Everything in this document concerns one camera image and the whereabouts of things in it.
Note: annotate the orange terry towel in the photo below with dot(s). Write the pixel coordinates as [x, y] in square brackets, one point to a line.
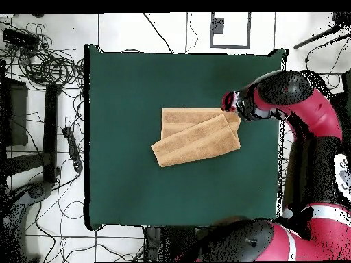
[197, 142]

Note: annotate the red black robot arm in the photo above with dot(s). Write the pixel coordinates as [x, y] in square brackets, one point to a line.
[323, 115]

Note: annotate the dark grey square patch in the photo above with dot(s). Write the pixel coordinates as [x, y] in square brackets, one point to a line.
[218, 26]

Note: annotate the black tripod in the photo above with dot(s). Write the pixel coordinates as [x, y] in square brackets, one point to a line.
[312, 39]

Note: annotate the dark green table cloth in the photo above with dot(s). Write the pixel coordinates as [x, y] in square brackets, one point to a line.
[123, 178]

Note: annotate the black power strip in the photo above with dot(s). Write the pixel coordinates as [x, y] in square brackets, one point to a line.
[72, 149]

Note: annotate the dark box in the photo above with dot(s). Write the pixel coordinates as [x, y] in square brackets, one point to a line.
[16, 112]

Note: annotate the black stand base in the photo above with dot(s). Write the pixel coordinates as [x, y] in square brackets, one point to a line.
[35, 191]

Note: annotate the black electronics box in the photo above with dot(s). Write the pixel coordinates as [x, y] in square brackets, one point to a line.
[19, 39]

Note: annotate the grey square frame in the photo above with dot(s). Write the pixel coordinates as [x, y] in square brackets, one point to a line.
[211, 41]

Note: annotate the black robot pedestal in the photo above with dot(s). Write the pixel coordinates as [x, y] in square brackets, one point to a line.
[153, 243]

